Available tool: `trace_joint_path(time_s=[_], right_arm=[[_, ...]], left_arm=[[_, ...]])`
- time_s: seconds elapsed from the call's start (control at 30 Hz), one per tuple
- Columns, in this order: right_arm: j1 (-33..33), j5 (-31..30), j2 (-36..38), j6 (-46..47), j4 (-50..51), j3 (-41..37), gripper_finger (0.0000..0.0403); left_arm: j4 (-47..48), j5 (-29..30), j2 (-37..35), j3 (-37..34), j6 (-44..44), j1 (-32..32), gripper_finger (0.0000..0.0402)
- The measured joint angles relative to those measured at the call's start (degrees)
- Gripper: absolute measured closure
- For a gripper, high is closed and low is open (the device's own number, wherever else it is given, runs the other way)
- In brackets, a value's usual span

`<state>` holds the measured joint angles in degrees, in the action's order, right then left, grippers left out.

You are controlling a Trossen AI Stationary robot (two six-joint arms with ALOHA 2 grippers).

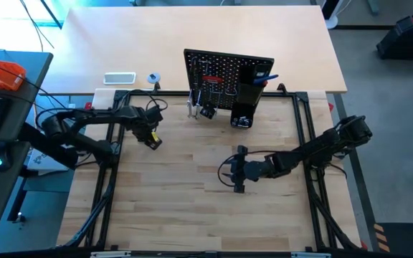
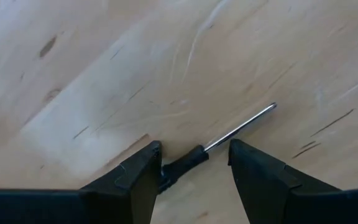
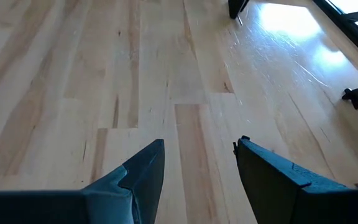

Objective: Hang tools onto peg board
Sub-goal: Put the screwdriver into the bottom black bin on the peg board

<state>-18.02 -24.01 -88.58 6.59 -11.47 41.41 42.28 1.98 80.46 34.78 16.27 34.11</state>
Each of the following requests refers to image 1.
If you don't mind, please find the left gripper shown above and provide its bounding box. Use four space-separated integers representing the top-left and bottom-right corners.
130 105 164 151

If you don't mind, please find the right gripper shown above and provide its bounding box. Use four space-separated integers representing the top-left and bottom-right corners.
222 156 276 194

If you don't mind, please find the large silver combination wrench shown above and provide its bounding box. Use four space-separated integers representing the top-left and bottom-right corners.
186 89 195 120

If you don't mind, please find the black C-clamp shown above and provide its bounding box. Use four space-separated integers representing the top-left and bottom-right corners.
199 102 217 120

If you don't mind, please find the blue T-handle hex key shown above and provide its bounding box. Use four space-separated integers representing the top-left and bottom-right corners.
252 73 280 85

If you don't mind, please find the double-prong metal peg hook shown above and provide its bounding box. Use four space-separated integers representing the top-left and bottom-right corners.
209 91 225 108

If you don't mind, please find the white rectangular tray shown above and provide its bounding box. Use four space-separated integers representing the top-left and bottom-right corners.
103 72 137 85

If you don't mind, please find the small black pegboard bin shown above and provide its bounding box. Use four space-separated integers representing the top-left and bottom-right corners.
229 102 256 129

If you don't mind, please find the tall black pegboard bin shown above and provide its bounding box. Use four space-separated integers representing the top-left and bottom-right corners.
237 64 271 106

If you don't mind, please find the light wooden table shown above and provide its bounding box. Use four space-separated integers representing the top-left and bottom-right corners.
40 5 348 95

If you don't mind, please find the black desk brace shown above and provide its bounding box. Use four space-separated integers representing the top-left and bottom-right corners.
18 123 80 170

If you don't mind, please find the black perforated pegboard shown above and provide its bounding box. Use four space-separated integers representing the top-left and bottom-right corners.
183 49 275 121

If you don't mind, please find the white printed box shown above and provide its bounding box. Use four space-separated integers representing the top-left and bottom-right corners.
27 143 77 173

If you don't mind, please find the black desk foot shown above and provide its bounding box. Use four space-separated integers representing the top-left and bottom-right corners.
7 171 28 225

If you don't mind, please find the black computer mouse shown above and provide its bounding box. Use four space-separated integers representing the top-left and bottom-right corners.
0 142 13 172

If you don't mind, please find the white stand base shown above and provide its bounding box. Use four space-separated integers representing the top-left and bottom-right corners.
323 0 344 29

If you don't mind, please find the black and red tool case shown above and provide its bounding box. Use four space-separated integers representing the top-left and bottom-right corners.
376 14 413 60

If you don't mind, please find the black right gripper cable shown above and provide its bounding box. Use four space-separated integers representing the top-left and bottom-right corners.
217 149 279 188

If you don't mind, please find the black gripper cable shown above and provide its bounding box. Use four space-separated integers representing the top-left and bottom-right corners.
217 149 279 188
115 91 168 116

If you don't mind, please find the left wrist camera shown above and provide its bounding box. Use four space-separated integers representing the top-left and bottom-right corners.
145 106 164 125

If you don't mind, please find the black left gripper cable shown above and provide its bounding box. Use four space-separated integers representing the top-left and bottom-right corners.
115 91 168 116

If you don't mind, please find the silver edge bracket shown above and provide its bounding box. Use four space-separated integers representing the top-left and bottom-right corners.
90 250 132 258
290 252 332 258

